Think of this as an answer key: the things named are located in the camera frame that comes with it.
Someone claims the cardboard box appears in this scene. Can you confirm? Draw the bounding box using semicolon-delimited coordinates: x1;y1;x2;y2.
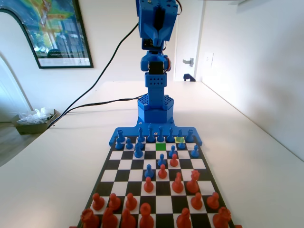
11;108;61;135

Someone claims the blue chess queen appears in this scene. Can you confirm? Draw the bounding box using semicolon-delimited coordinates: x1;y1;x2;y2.
146;123;155;143

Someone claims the black and white chessboard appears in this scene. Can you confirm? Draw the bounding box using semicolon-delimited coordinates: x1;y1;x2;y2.
77;135;236;228

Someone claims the blue chess bishop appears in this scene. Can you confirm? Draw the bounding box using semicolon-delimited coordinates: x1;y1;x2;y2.
137;127;146;143
166;127;175;143

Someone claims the clear plastic wrap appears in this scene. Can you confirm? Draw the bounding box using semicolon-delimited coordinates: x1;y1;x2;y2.
17;107;55;125

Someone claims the white light switch plate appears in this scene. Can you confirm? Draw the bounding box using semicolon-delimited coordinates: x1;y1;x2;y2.
204;52;215;69

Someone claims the blue base plate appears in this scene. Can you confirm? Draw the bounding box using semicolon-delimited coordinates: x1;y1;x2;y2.
108;120;204;147

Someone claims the blue clamp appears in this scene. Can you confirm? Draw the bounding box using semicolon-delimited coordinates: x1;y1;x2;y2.
182;73;197;83

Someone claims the white door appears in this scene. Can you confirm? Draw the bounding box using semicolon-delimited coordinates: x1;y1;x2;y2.
174;0;205;83

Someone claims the red chess pawn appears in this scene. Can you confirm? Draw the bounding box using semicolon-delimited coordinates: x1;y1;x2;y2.
91;192;105;211
124;192;138;211
169;153;179;168
157;164;168;180
143;176;154;193
108;193;122;211
190;192;204;211
206;191;220;210

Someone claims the black cable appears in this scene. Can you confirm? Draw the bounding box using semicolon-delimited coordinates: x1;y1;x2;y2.
62;95;145;117
48;22;140;128

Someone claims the red chess bishop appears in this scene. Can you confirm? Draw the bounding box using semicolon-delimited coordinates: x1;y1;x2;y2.
175;208;192;228
120;208;137;228

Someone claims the framed map poster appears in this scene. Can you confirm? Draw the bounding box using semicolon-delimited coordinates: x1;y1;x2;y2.
0;0;94;70

